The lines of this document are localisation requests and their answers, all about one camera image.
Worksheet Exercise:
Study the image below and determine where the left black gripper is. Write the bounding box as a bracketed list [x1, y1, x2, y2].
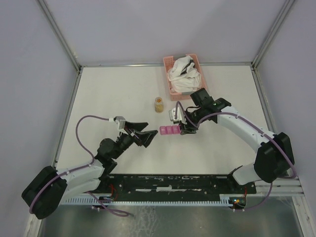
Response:
[112, 120, 158, 159]

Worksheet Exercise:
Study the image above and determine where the pink pill organizer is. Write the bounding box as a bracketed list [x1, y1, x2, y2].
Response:
[159, 125, 181, 135]

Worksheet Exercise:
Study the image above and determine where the glass pill bottle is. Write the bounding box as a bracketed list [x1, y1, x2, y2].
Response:
[155, 97, 164, 113]

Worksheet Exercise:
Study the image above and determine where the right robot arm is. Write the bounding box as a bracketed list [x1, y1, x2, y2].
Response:
[169, 88, 297, 193]

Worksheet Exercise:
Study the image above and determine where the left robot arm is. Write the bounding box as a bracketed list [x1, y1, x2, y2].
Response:
[21, 116, 158, 220]

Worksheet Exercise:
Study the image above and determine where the pink plastic basket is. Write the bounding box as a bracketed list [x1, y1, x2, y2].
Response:
[163, 54, 207, 101]

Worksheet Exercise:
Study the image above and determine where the white cloth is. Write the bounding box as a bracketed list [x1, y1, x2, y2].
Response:
[167, 55, 202, 93]

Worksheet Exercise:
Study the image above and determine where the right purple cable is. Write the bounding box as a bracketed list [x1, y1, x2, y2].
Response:
[174, 101, 296, 212]

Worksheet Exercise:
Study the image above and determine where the purple cable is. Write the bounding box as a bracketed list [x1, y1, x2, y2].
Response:
[29, 115, 135, 218]
[174, 101, 296, 212]

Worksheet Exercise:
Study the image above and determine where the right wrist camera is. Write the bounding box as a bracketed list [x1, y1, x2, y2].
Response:
[168, 108, 187, 124]

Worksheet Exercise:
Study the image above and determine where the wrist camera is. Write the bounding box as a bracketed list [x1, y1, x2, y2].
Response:
[114, 116, 126, 133]
[168, 108, 187, 124]

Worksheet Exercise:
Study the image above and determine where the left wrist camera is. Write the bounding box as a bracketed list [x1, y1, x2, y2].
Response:
[114, 116, 126, 133]

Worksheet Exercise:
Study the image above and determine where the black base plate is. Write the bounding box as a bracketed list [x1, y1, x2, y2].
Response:
[92, 174, 257, 201]

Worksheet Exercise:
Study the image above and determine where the white cable duct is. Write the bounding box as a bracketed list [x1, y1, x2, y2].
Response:
[61, 194, 233, 207]

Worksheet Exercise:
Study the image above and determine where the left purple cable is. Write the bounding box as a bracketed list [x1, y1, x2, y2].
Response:
[29, 115, 135, 218]

